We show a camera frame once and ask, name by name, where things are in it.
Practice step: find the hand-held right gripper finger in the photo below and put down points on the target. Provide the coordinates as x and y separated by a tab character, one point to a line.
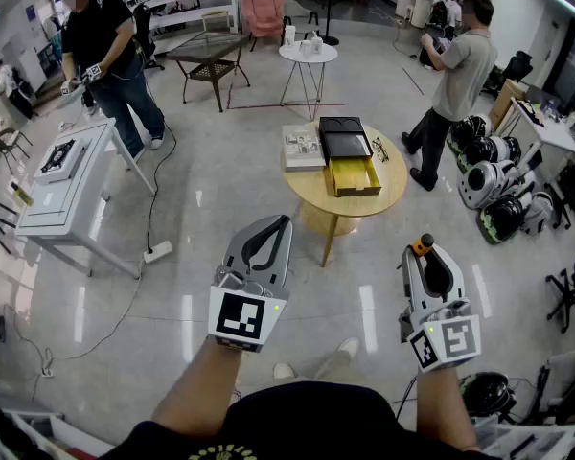
414	281
457	281

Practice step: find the white cluttered desk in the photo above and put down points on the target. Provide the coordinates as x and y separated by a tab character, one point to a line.
551	132

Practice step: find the dark glass coffee table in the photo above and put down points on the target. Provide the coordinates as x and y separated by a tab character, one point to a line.
206	48

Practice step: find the black floor stand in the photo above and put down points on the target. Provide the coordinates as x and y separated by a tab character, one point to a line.
329	40

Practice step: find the white jug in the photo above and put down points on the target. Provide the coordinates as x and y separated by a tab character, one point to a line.
315	43

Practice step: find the white carton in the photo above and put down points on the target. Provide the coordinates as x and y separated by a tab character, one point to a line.
290	36

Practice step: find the white stove with black grate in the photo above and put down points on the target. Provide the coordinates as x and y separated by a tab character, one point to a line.
60	158

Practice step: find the round wooden table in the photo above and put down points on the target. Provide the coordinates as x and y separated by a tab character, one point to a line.
393	185

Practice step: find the white shelving unit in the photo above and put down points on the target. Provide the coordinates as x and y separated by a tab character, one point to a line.
182	3

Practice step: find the grey chair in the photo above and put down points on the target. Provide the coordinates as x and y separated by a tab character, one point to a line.
299	12

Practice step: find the black framed eyeglasses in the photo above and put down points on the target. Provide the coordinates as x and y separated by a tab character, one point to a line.
380	150

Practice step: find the person's left forearm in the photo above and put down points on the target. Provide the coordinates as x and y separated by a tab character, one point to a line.
196	391

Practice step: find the brown small chair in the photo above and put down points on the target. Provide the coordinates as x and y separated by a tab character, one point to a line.
9	144

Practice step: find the person's black shirt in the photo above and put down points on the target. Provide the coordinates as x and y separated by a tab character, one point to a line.
306	424

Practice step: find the person's right forearm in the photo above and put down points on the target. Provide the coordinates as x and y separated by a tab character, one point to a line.
443	410

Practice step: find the white metal desk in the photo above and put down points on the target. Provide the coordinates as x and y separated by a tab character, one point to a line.
67	209

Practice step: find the person's right white shoe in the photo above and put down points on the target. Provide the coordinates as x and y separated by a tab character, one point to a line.
349	347

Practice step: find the white metal rack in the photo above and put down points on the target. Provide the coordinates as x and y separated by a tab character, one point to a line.
556	429

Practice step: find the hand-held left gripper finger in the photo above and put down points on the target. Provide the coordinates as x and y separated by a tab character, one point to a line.
235	252
283	257

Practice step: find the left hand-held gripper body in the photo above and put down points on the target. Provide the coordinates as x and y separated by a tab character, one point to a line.
235	319

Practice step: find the white round side table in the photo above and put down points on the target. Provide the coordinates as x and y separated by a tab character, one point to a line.
326	55

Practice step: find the illustrated grey book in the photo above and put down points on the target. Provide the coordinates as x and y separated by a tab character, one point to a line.
302	149

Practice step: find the clear glass mug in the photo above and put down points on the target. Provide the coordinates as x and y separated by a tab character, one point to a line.
305	47

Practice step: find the cardboard box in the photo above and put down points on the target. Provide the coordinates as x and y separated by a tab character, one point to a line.
505	101

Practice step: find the person's white shoe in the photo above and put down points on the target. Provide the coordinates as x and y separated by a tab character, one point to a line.
283	371
349	347

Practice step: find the white air purifier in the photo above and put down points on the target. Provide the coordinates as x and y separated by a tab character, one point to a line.
404	3
421	11

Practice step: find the white power strip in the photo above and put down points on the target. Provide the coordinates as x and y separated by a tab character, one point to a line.
158	251

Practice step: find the pile of black white helmets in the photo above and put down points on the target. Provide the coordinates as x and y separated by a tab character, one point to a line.
489	180

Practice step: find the pink armchair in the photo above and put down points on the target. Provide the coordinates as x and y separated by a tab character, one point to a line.
263	15

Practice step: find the person's beige trousers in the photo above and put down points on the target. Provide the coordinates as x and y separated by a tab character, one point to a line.
333	364

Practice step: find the person's left white shoe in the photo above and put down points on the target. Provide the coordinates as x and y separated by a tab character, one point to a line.
283	371

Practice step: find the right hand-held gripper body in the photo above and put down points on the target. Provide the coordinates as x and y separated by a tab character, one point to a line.
460	340

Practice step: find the black green-trimmed helmet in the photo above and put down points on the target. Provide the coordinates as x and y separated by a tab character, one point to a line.
486	393

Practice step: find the black box with yellow drawer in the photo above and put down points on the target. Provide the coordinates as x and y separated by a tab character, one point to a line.
345	146

